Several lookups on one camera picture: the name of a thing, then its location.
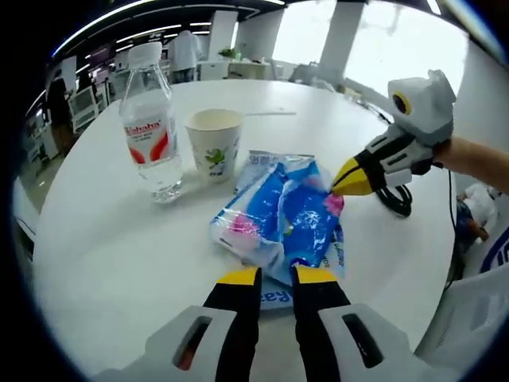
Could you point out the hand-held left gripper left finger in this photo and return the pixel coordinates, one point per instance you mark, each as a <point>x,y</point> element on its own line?
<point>234,326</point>

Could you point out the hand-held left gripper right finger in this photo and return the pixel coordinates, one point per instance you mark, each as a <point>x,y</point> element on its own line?
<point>318,326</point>

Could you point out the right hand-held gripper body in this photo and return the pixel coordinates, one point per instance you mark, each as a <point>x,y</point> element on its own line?
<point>429,115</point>

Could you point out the blue plastic wrapper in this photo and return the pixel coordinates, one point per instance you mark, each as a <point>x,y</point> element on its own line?
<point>302,215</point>

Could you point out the white paper cup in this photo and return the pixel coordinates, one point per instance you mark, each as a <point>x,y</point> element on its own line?
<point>214,147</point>

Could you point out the clear plastic water bottle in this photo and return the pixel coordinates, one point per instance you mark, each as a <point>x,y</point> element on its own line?
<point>149,131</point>

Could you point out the person's white shirt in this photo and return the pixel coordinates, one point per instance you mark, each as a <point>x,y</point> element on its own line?
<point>477,318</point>

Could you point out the white low cabinet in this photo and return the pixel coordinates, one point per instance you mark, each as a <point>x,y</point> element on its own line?
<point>238,71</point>

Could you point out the green potted plant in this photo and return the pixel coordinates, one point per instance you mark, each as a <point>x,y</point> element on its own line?
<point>226,52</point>

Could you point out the white office chair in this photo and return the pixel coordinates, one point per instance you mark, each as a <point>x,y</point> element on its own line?
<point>85,105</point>

